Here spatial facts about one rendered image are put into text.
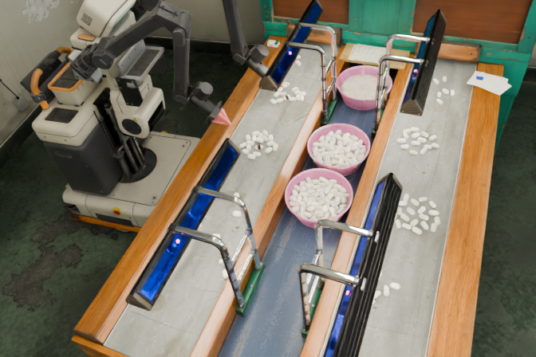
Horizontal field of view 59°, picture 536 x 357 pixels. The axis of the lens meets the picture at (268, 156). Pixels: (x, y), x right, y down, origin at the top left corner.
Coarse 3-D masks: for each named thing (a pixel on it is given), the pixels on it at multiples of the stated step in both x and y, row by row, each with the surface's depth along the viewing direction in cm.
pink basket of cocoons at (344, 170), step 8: (320, 128) 211; (336, 128) 213; (344, 128) 213; (352, 128) 211; (312, 136) 209; (320, 136) 213; (360, 136) 209; (312, 144) 209; (368, 144) 202; (368, 152) 199; (328, 168) 198; (336, 168) 195; (344, 168) 195; (352, 168) 198
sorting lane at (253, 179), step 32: (320, 64) 248; (256, 96) 236; (256, 128) 220; (288, 128) 218; (256, 160) 206; (224, 192) 196; (256, 192) 194; (224, 224) 185; (192, 256) 176; (192, 288) 167; (128, 320) 162; (160, 320) 160; (192, 320) 159; (128, 352) 154; (160, 352) 153
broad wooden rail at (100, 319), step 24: (240, 96) 233; (240, 120) 225; (216, 144) 212; (192, 168) 204; (168, 192) 196; (168, 216) 187; (144, 240) 181; (120, 264) 174; (144, 264) 174; (120, 288) 167; (96, 312) 162; (120, 312) 163; (96, 336) 156
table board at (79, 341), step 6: (78, 336) 160; (78, 342) 158; (84, 342) 158; (90, 342) 158; (84, 348) 161; (90, 348) 157; (96, 348) 156; (102, 348) 156; (108, 348) 156; (90, 354) 165; (96, 354) 160; (102, 354) 156; (108, 354) 154; (114, 354) 154; (120, 354) 154
